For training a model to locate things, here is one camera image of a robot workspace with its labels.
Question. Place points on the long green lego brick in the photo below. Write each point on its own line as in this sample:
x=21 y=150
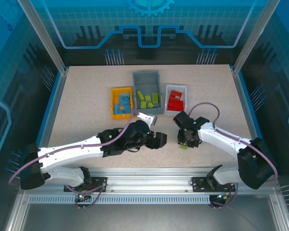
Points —
x=140 y=95
x=143 y=104
x=183 y=147
x=155 y=97

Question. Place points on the yellow plastic bin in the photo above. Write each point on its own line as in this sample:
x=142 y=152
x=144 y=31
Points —
x=120 y=116

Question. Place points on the long blue lego brick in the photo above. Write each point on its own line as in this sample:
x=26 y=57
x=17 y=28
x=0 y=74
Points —
x=127 y=108
x=117 y=109

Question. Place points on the long red lego brick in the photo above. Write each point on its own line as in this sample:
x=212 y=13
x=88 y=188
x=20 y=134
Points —
x=180 y=106
x=171 y=103

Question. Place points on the small green lego brick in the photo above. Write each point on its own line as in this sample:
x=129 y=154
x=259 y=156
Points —
x=150 y=105
x=148 y=98

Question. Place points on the white plastic bin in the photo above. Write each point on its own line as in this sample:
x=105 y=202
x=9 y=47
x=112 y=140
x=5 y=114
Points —
x=184 y=96

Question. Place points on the light blue sloped lego piece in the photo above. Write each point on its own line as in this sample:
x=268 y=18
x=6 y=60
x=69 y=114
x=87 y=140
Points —
x=124 y=98

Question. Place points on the red square lego frame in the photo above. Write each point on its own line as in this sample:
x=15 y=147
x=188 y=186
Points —
x=173 y=93

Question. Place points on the grey plastic bin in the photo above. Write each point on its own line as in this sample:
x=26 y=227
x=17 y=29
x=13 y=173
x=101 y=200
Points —
x=147 y=81

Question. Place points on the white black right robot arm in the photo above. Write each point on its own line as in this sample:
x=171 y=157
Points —
x=221 y=142

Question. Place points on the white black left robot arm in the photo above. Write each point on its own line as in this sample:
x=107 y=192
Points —
x=69 y=154

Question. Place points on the blue table border strip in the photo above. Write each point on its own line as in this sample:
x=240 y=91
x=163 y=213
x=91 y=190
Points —
x=48 y=108
x=252 y=108

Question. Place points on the small LED circuit board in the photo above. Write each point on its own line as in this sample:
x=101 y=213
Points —
x=83 y=195
x=222 y=197

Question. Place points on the grey metal panel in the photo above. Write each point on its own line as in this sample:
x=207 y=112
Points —
x=147 y=219

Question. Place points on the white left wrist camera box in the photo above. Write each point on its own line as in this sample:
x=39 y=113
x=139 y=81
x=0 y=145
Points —
x=147 y=118

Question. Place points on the wide aluminium base rail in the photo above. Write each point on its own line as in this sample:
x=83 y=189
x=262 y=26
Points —
x=147 y=178

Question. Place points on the aluminium side rail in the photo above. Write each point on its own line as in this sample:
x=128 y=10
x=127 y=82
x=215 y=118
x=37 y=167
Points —
x=56 y=108
x=244 y=108

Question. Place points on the aluminium frame post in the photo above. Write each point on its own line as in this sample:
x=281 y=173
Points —
x=45 y=41
x=253 y=36

